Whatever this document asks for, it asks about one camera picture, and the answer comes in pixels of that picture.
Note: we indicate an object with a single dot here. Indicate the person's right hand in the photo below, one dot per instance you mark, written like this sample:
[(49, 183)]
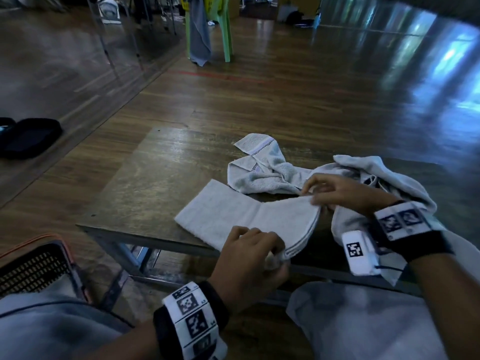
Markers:
[(352, 196)]

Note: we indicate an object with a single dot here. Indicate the person's left forearm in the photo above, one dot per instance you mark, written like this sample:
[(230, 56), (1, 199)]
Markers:
[(127, 344)]

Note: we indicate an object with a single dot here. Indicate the wristband with markers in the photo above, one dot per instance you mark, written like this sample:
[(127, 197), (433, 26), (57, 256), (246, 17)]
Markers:
[(191, 318), (408, 228)]

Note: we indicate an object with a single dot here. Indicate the person's left fingers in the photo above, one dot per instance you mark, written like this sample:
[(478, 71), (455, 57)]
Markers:
[(255, 239)]

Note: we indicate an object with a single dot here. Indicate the black basket with orange rim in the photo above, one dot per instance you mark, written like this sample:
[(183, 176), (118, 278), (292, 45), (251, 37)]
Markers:
[(33, 266)]

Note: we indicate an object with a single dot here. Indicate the person's right forearm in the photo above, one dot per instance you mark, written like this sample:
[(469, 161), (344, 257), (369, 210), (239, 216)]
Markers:
[(450, 303)]

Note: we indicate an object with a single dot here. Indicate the person's left hand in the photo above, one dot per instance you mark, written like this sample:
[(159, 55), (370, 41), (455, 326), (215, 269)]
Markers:
[(245, 269)]

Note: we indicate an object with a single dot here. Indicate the person's right grey trouser leg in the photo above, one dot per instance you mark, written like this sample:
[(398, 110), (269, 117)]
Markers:
[(360, 322)]

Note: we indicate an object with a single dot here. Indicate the black zip case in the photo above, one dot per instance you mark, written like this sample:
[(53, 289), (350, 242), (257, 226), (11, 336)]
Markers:
[(30, 137)]

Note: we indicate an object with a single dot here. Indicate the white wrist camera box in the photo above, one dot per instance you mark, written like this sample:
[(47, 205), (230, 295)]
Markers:
[(359, 253)]

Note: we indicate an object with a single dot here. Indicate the metal stand legs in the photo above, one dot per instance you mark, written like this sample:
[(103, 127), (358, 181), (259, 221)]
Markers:
[(131, 33)]

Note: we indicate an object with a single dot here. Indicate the left wristband with markers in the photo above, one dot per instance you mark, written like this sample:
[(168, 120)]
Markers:
[(191, 318)]

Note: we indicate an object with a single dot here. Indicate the metal table frame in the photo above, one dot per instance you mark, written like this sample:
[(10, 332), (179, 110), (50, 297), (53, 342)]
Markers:
[(150, 247)]

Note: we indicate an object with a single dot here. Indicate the green plastic chair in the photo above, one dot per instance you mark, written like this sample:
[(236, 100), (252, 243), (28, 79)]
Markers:
[(225, 26)]

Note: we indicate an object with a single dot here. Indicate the person's right thumb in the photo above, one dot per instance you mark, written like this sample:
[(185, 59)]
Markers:
[(324, 200)]

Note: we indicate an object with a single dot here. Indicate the right wristband with markers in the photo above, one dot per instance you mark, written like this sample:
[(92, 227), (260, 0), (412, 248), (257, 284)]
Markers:
[(408, 228)]

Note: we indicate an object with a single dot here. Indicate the crumpled white towel patterned border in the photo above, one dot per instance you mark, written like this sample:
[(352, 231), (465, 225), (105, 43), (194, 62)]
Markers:
[(266, 172)]

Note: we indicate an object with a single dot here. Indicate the crumpled plain white towel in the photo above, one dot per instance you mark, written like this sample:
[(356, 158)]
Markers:
[(393, 179)]

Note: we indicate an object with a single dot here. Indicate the white and grey bag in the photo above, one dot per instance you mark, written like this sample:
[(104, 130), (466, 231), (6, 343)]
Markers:
[(110, 9)]

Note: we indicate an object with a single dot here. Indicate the grey cloth on chair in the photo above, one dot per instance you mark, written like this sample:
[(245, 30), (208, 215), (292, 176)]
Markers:
[(199, 33)]

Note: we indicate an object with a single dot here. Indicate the person's grey trouser leg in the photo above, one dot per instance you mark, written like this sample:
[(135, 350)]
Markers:
[(360, 322), (52, 326)]

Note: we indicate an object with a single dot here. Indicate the person's left grey trouser leg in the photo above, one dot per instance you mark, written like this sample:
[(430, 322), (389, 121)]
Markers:
[(52, 326)]

